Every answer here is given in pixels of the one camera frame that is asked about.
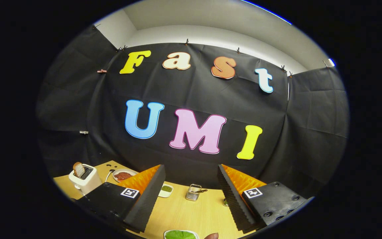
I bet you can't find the green lettuce leaf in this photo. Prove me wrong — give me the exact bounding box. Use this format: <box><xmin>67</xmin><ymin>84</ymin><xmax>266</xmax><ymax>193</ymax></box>
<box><xmin>165</xmin><ymin>230</ymin><xmax>196</xmax><ymax>239</ymax></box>

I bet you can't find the white toaster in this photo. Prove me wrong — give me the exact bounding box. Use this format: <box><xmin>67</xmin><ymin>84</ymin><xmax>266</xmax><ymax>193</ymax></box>
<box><xmin>68</xmin><ymin>164</ymin><xmax>102</xmax><ymax>196</ymax></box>

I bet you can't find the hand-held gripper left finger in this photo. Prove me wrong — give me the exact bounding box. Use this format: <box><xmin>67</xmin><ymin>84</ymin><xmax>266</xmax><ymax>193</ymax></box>
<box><xmin>75</xmin><ymin>164</ymin><xmax>166</xmax><ymax>234</ymax></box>

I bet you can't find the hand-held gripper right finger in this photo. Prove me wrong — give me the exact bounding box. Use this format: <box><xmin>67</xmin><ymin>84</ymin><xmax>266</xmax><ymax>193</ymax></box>
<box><xmin>218</xmin><ymin>164</ymin><xmax>315</xmax><ymax>233</ymax></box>

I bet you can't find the long ceiling light strip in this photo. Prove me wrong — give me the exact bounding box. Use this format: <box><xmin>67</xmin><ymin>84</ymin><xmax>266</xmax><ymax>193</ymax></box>
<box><xmin>241</xmin><ymin>0</ymin><xmax>292</xmax><ymax>25</ymax></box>

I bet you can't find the toasted bread slice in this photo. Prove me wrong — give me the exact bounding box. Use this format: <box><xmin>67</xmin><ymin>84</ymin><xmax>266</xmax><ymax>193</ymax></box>
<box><xmin>73</xmin><ymin>162</ymin><xmax>86</xmax><ymax>178</ymax></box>

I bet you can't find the black backdrop cloth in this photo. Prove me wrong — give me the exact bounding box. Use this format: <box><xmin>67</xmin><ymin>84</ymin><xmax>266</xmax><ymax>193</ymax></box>
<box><xmin>35</xmin><ymin>25</ymin><xmax>350</xmax><ymax>199</ymax></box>

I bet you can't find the white plate with meat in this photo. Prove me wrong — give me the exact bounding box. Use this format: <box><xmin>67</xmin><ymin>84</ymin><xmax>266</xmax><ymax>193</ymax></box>
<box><xmin>112</xmin><ymin>169</ymin><xmax>138</xmax><ymax>183</ymax></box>

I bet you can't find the white divided condiment dish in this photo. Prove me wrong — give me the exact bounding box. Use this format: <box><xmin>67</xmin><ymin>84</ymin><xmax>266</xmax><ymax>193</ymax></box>
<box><xmin>158</xmin><ymin>184</ymin><xmax>174</xmax><ymax>198</ymax></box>

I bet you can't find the wire mesh basket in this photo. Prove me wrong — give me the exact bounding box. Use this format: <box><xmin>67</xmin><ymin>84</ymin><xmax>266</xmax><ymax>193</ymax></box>
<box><xmin>185</xmin><ymin>184</ymin><xmax>202</xmax><ymax>201</ymax></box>

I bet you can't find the white plate with lettuce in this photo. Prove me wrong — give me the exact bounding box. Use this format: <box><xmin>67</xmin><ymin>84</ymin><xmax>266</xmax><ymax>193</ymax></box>
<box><xmin>164</xmin><ymin>229</ymin><xmax>200</xmax><ymax>239</ymax></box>

